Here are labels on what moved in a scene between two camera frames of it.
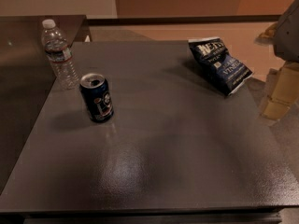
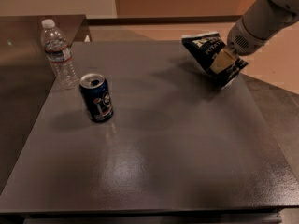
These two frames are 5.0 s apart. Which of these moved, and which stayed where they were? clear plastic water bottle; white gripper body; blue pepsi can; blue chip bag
Moved: blue chip bag; white gripper body
Stayed: clear plastic water bottle; blue pepsi can
